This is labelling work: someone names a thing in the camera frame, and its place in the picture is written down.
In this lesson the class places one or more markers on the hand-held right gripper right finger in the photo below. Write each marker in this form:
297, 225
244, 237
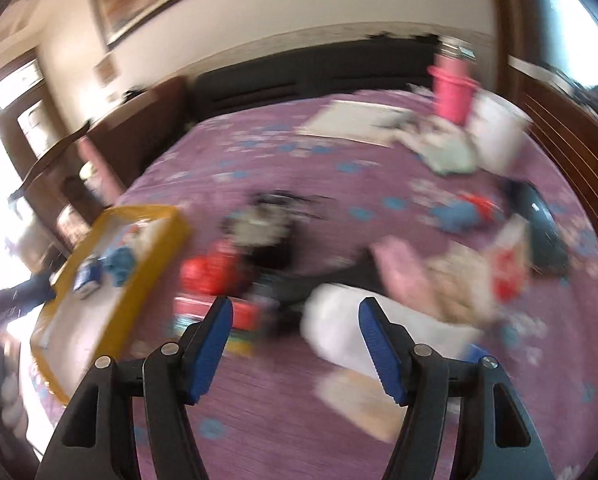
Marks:
379, 350

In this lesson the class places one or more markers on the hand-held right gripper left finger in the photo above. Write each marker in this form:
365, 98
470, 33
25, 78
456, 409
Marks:
209, 350

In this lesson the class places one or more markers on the white plastic bag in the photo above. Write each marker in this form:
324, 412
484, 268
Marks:
339, 320

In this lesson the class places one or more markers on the red plastic bag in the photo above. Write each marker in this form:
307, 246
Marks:
206, 270

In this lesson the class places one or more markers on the pink tissue pack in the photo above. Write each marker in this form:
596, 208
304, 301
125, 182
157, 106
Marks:
399, 270

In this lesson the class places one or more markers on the yellow cardboard box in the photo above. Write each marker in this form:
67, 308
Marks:
154, 270

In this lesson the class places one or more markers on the floral tissue pack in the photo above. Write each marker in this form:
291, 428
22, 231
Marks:
454, 280

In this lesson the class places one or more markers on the black plastic bag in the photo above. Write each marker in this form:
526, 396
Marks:
299, 285

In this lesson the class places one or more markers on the red flat packet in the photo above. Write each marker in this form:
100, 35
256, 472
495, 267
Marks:
194, 307

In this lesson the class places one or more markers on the beige packet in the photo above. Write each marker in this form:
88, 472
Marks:
349, 395

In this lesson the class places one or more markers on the black pen holder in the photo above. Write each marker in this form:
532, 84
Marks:
264, 225

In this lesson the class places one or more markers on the blue packet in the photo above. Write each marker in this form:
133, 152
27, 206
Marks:
89, 275

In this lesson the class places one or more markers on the blue and red cloth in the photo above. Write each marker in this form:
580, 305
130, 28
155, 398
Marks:
454, 215

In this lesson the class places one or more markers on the white and red tissue pack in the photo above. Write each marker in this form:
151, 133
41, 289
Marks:
509, 255

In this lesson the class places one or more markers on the dark teal bag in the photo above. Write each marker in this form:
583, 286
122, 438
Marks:
541, 230

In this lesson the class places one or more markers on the white gloves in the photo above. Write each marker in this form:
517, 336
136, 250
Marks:
444, 147

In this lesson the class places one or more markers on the pink padded chair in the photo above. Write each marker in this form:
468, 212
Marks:
96, 165

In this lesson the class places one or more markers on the white papers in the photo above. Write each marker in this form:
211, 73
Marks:
349, 120

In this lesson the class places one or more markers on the brown chair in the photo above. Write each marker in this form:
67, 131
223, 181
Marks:
144, 120

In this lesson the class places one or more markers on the white round container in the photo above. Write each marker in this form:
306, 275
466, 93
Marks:
496, 130

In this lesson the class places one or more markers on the pink bottle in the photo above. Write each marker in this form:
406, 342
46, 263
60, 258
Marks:
451, 90

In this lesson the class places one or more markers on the black headboard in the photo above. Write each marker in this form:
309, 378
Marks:
279, 85

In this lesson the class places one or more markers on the small wall plaque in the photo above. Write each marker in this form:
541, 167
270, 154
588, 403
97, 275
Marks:
105, 71

